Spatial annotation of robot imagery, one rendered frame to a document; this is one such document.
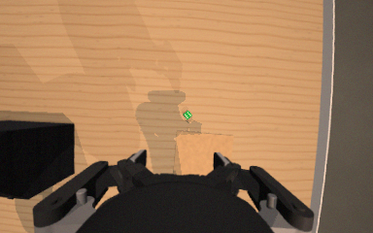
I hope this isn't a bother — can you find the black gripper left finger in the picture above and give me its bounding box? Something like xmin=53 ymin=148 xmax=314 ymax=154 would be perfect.
xmin=33 ymin=150 xmax=167 ymax=233

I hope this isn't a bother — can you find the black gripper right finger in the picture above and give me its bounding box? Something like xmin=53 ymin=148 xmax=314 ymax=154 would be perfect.
xmin=193 ymin=152 xmax=315 ymax=233

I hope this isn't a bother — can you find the green die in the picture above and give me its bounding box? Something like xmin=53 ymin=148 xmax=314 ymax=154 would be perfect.
xmin=184 ymin=111 xmax=192 ymax=119

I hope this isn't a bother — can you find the tan square mat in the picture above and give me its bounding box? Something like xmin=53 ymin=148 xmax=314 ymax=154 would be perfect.
xmin=174 ymin=131 xmax=234 ymax=176

